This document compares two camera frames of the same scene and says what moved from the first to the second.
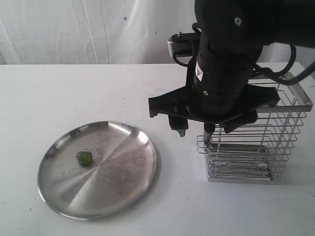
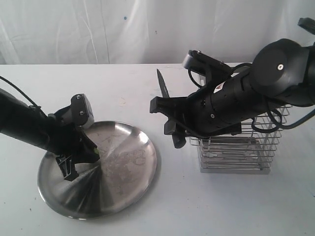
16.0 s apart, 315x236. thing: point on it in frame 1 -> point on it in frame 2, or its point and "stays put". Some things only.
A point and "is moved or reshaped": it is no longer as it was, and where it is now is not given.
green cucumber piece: (84, 157) is moved or reshaped
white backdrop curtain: (42, 32) stays put
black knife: (208, 129) -> (179, 142)
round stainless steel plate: (119, 177) stays put
